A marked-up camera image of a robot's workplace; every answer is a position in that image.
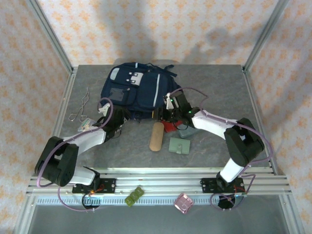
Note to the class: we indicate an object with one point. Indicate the light blue packet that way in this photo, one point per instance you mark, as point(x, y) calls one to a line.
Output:
point(86, 124)

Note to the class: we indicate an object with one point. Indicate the aluminium frame post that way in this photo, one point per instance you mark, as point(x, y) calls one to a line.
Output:
point(51, 36)
point(263, 36)

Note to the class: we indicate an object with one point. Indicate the pink square plastic box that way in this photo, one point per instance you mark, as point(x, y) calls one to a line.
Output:
point(184, 203)

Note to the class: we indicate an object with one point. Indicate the navy blue student backpack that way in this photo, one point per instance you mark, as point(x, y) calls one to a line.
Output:
point(143, 90)

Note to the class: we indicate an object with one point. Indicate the grey teal textured case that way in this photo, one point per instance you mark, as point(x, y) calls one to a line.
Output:
point(187, 132)

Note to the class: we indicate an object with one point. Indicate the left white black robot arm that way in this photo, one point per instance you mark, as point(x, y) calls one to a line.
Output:
point(85, 141)

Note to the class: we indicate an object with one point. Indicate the pale green snap wallet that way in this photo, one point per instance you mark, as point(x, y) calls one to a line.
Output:
point(179, 145)

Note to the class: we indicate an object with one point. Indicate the red snap wallet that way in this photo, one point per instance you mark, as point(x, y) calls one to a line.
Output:
point(169, 127)

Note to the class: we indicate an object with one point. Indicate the aluminium mounting rail beam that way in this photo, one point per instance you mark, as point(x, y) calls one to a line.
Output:
point(158, 181)

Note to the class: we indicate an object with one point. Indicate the aluminium table side rail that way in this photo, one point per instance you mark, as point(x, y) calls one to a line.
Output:
point(264, 109)
point(61, 109)

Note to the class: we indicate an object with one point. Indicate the tan oblong glasses case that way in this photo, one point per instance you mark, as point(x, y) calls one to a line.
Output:
point(156, 136)

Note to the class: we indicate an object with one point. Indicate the green plastic block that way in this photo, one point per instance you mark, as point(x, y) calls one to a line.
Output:
point(134, 196)

